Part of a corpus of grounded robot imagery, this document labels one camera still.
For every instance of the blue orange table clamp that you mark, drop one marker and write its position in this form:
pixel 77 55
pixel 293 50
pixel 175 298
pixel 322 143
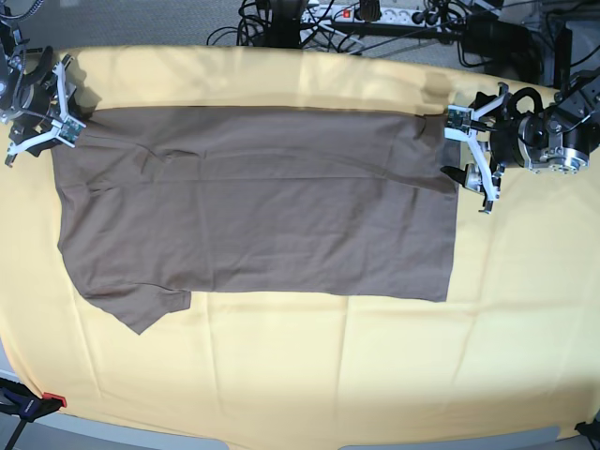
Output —
pixel 19 401

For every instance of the white power strip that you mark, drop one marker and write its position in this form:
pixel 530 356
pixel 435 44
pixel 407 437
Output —
pixel 391 18

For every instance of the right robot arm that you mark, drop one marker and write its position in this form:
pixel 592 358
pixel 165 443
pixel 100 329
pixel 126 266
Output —
pixel 11 37

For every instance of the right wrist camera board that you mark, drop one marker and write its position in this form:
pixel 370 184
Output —
pixel 70 131

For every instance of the black power adapter box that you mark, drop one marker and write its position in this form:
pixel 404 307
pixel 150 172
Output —
pixel 485 35

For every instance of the black clamp right corner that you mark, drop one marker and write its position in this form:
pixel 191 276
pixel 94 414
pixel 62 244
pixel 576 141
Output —
pixel 590 431

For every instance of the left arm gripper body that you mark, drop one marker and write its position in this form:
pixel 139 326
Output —
pixel 494 137

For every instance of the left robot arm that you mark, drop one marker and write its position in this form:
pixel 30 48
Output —
pixel 560 137

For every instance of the black computer tower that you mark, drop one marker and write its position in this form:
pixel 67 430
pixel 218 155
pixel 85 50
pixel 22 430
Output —
pixel 562 58

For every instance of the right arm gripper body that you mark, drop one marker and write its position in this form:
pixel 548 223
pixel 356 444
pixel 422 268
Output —
pixel 37 102

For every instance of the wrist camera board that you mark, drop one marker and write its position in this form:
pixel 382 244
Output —
pixel 70 131
pixel 458 123

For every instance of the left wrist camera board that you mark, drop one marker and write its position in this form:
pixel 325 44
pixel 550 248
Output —
pixel 458 123

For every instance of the black stand post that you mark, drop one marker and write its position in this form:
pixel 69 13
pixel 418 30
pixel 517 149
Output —
pixel 284 29

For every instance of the brown T-shirt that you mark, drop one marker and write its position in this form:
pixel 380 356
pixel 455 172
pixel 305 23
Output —
pixel 160 203

